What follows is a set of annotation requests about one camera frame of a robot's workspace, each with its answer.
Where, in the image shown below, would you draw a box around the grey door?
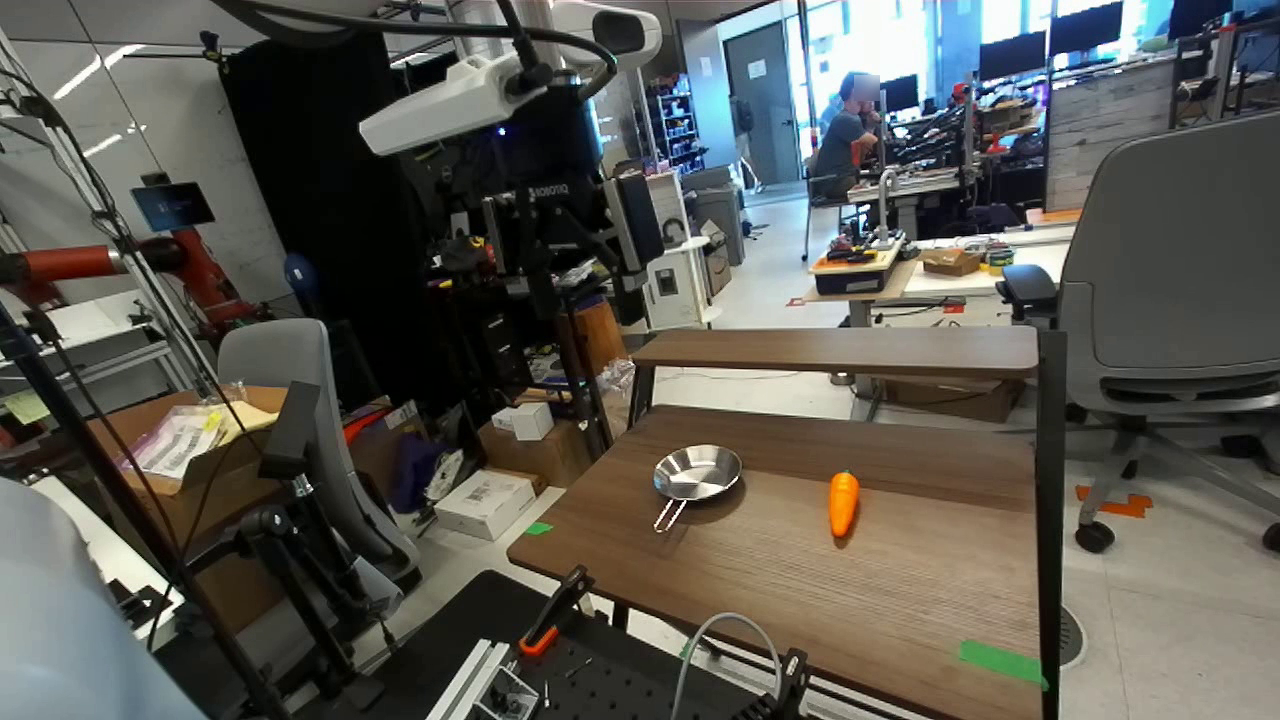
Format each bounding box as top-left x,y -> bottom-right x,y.
719,17 -> 805,190

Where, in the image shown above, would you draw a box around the black curtain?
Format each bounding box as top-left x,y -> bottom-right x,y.
216,33 -> 444,403

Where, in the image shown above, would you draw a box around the white and yellow papers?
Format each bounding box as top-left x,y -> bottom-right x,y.
129,392 -> 281,480

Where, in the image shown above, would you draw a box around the open brown cardboard box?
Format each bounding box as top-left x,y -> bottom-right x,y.
77,379 -> 305,551

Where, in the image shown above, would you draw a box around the white plastic bag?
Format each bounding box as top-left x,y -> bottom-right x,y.
489,394 -> 556,448

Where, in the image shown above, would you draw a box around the small brown cardboard box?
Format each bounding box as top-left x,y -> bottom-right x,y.
477,394 -> 596,493

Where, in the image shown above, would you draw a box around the flat white box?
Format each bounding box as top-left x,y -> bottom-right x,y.
432,462 -> 539,546

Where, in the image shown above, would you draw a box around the large grey office chair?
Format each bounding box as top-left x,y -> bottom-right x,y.
995,106 -> 1280,555

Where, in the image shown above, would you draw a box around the small steel frying pan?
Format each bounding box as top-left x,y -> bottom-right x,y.
646,439 -> 749,534

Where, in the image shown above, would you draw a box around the grey plastic shell chair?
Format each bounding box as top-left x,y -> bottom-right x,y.
216,317 -> 424,575

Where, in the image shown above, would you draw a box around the black bar clamp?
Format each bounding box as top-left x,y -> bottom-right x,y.
760,642 -> 819,720

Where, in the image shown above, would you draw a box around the silver aluminium rail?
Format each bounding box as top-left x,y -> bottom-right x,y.
424,636 -> 543,720

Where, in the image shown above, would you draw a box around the small black tablet screen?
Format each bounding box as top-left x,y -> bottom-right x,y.
129,173 -> 216,232

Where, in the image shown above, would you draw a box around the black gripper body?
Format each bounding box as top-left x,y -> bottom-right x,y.
492,75 -> 608,200

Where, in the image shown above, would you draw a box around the orange handled black clamp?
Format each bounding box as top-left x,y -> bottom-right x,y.
511,562 -> 596,669

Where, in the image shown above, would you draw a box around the white computer tower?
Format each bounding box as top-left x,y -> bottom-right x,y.
641,236 -> 716,330

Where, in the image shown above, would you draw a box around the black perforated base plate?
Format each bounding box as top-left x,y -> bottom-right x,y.
312,566 -> 832,720

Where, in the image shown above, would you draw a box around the person in dark teal shirt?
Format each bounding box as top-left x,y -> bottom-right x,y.
811,69 -> 887,190

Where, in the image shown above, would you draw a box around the black equipment rack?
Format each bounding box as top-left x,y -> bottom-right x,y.
424,173 -> 631,462

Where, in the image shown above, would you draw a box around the grey cable loop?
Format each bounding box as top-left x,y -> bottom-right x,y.
663,608 -> 790,720

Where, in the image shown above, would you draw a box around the orange carrot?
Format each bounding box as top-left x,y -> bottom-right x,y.
822,468 -> 867,542

